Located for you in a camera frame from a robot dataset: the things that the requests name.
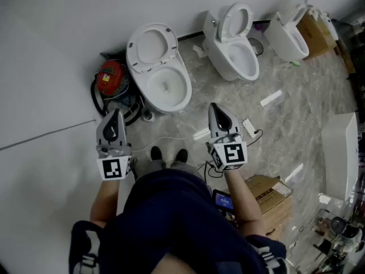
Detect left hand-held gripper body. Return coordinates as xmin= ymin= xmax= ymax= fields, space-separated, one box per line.
xmin=95 ymin=143 xmax=135 ymax=181

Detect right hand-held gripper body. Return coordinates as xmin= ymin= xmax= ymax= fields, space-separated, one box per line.
xmin=205 ymin=132 xmax=248 ymax=172

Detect person's right forearm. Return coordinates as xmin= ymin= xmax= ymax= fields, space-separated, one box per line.
xmin=224 ymin=170 xmax=263 ymax=229

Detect person's left forearm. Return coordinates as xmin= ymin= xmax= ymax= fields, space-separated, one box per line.
xmin=90 ymin=178 xmax=120 ymax=228

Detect white round toilet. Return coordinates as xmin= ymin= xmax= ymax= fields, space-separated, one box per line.
xmin=128 ymin=49 xmax=193 ymax=116

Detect white toilet with flush button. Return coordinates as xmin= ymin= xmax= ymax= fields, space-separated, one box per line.
xmin=202 ymin=10 xmax=260 ymax=82

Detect white toilet lid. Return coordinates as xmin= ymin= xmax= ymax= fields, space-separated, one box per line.
xmin=136 ymin=29 xmax=168 ymax=65

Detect white slim toilet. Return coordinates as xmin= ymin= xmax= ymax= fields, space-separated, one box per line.
xmin=262 ymin=3 xmax=310 ymax=62

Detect white oval toilet seat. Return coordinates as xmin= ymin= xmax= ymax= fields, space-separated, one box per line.
xmin=218 ymin=2 xmax=254 ymax=42

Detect person's left black shoe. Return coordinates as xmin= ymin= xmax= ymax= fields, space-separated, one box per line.
xmin=150 ymin=146 xmax=163 ymax=162

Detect black screen device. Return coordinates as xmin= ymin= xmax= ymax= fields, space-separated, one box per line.
xmin=212 ymin=189 xmax=236 ymax=219

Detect person's grey trousers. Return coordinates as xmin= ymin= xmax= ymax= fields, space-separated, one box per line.
xmin=133 ymin=160 xmax=206 ymax=182

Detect red vacuum cleaner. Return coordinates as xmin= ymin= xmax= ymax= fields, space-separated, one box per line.
xmin=95 ymin=60 xmax=145 ymax=127

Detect cardboard box with white label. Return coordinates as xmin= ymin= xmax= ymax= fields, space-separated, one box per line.
xmin=244 ymin=174 xmax=294 ymax=236

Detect white foam piece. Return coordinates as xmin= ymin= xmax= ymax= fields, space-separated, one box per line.
xmin=193 ymin=44 xmax=208 ymax=58

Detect dark grey dustpan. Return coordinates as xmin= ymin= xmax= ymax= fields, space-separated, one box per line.
xmin=99 ymin=50 xmax=128 ymax=64

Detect dark waste bin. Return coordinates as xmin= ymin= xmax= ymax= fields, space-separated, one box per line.
xmin=247 ymin=37 xmax=265 ymax=57

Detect person's dark blue shirt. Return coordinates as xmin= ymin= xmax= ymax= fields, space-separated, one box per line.
xmin=70 ymin=168 xmax=287 ymax=274

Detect plain cardboard box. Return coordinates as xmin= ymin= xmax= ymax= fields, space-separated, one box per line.
xmin=296 ymin=11 xmax=337 ymax=61

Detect black power cable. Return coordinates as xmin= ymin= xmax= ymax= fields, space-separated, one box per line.
xmin=246 ymin=128 xmax=265 ymax=148

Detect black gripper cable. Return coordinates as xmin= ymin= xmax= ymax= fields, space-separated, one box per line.
xmin=204 ymin=160 xmax=226 ymax=179

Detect black vacuum hose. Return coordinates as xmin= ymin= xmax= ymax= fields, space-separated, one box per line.
xmin=90 ymin=72 xmax=143 ymax=126

